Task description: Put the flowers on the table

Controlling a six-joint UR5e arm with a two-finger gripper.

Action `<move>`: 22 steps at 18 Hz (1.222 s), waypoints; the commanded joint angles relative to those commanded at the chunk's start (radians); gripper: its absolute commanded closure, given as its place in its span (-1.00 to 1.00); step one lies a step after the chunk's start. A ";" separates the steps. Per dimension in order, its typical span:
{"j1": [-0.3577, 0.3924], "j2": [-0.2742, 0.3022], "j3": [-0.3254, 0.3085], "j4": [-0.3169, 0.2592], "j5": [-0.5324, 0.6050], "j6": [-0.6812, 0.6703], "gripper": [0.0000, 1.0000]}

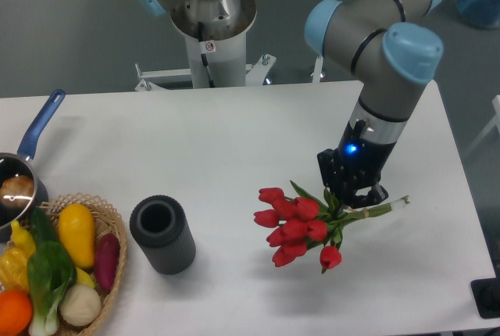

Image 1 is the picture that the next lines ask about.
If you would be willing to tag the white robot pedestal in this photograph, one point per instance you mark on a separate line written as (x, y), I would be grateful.
(215, 35)

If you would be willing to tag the yellow bell pepper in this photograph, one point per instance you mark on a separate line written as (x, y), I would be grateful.
(14, 270)

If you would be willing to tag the dark grey ribbed vase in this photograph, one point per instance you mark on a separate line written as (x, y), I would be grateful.
(160, 227)

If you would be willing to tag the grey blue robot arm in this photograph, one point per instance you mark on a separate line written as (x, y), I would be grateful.
(377, 41)

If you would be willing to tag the white garlic bulb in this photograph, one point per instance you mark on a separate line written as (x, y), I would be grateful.
(80, 306)

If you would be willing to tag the blue handled saucepan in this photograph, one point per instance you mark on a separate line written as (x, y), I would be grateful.
(19, 163)

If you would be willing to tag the purple sweet potato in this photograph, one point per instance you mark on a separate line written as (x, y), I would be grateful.
(106, 261)

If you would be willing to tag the yellow squash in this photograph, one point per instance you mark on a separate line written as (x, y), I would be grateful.
(76, 229)

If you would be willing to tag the brown food in pan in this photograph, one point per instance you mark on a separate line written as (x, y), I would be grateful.
(19, 187)

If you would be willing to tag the white chair frame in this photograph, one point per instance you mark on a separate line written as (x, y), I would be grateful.
(492, 124)

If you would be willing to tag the orange fruit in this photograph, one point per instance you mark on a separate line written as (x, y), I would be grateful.
(16, 312)

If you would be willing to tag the woven wicker basket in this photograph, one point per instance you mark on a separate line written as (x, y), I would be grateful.
(107, 221)

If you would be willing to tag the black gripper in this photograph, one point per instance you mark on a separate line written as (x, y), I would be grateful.
(356, 163)

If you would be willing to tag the green bok choy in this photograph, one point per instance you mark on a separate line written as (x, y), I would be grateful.
(50, 272)

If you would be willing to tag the red tulip bouquet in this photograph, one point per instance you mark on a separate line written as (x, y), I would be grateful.
(302, 223)

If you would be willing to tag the black device at table edge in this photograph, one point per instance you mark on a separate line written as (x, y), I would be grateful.
(486, 297)

